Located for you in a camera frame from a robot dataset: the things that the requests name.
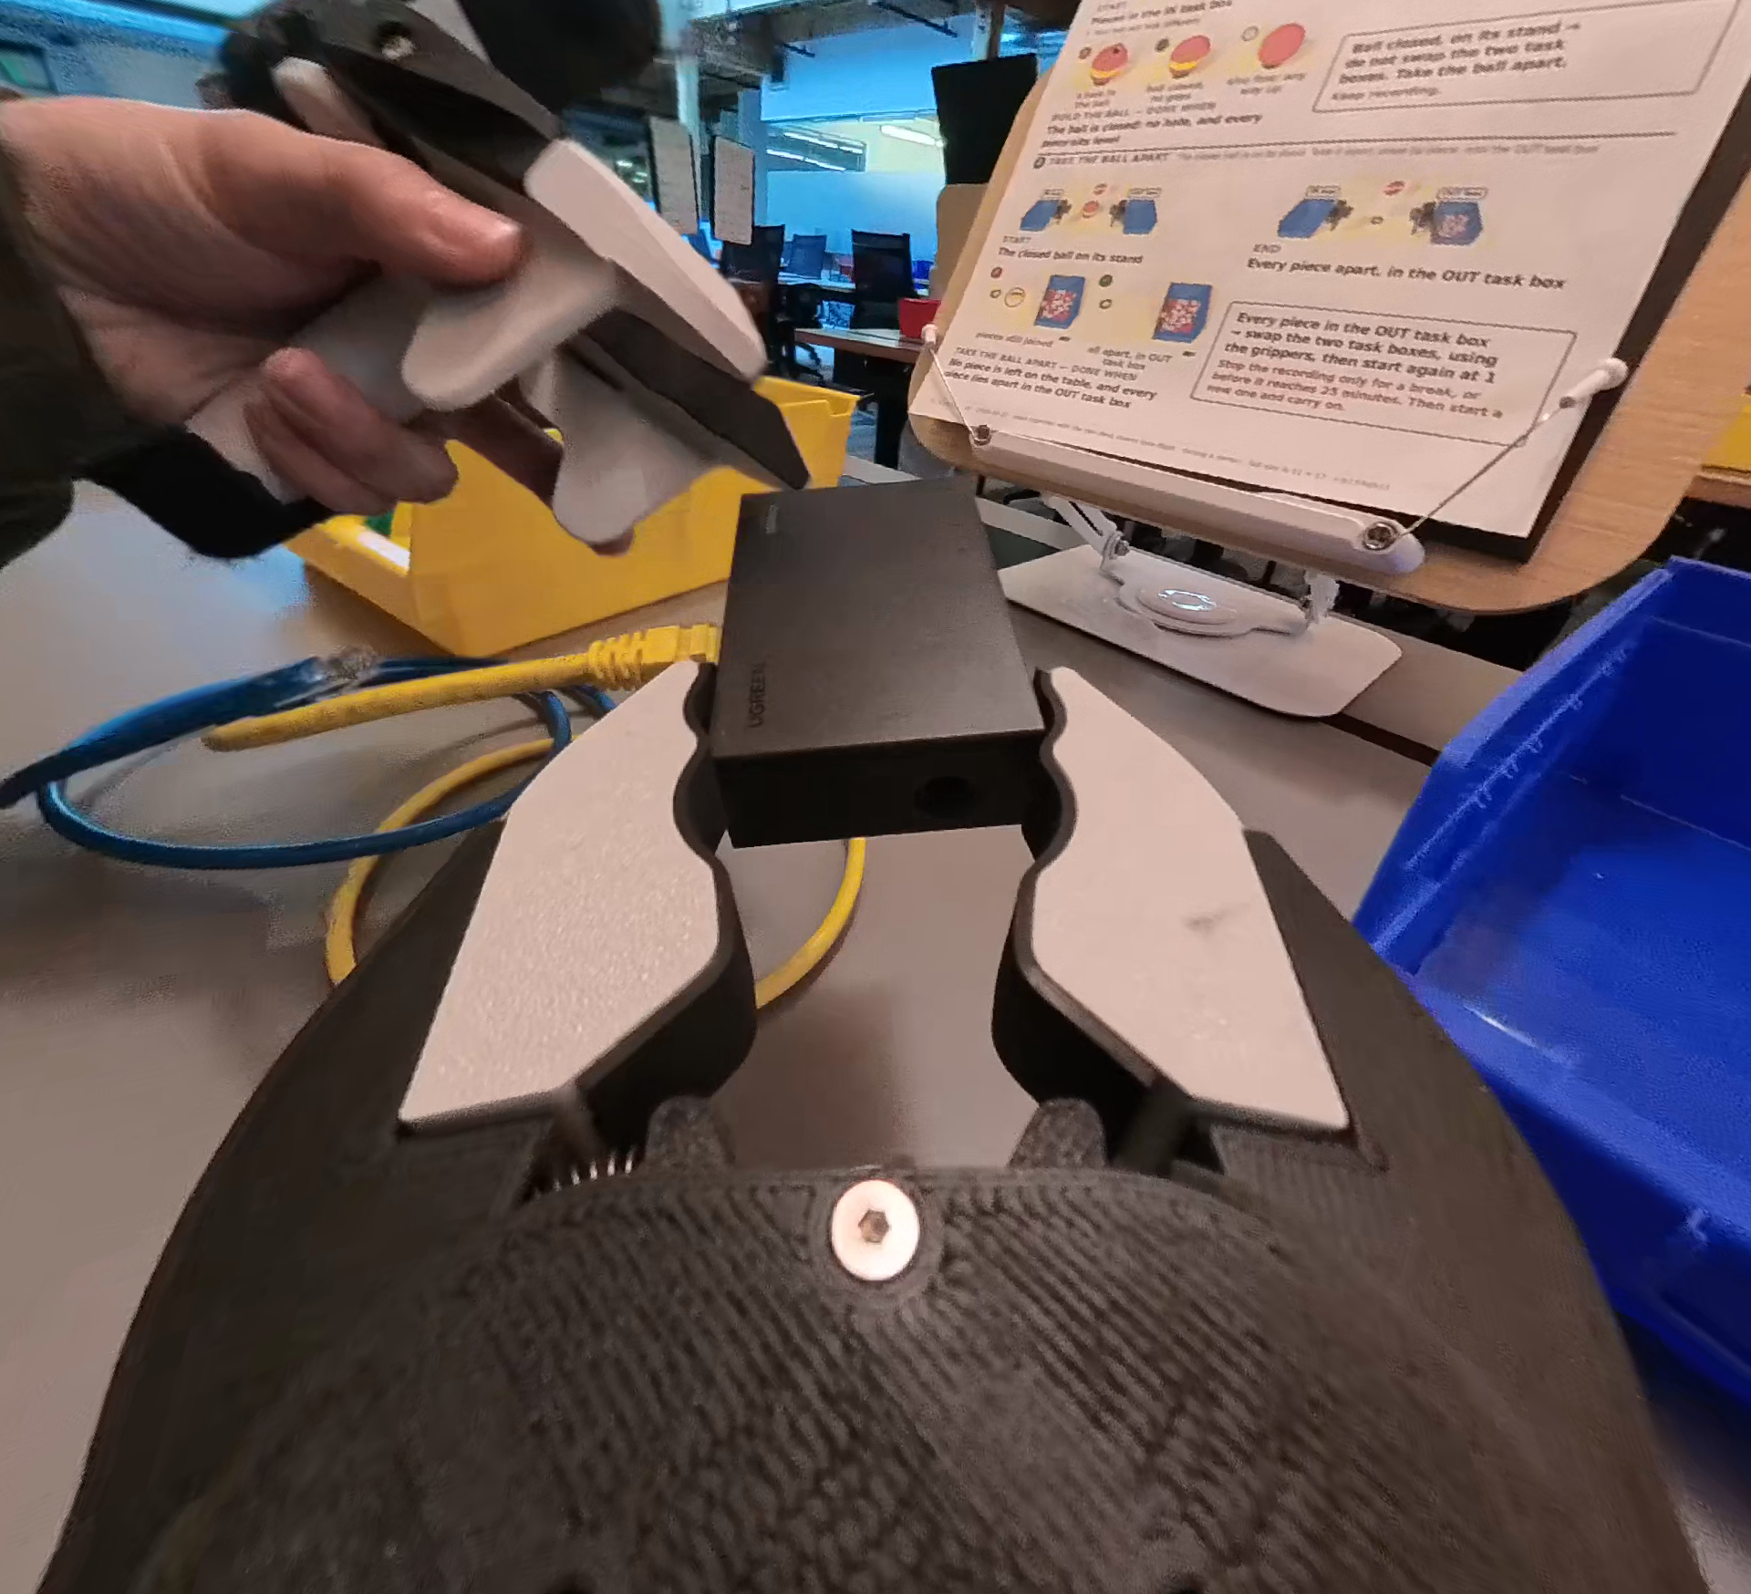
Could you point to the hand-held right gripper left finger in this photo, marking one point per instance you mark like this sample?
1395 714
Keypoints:
576 909

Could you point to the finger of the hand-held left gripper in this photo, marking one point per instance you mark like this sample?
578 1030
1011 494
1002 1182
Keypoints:
644 266
616 472

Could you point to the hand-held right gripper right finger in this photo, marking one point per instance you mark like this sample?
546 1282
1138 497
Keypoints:
1164 924

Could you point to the yellow plastic bin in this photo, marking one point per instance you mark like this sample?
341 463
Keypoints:
548 595

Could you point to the black network switch box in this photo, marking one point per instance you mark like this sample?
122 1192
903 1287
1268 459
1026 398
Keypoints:
862 635

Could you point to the blue plastic bin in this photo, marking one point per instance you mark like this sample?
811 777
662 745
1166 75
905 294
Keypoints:
1573 936

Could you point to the person's left hand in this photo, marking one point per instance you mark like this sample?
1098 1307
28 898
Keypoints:
179 226

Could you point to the white notice board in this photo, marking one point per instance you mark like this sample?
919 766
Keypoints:
673 174
734 189

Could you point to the background wooden desk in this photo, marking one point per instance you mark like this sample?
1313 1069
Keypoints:
862 347

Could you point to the black office chair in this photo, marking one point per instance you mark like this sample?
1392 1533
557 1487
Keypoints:
883 273

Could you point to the small red bin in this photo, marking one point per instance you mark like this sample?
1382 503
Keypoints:
918 317

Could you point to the black monitor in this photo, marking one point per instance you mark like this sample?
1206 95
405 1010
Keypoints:
986 115

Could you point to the instruction sheet on wooden stand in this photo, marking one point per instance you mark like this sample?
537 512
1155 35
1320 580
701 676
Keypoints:
1641 499

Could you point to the printed instruction sheet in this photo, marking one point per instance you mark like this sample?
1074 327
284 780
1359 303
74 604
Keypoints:
1300 253

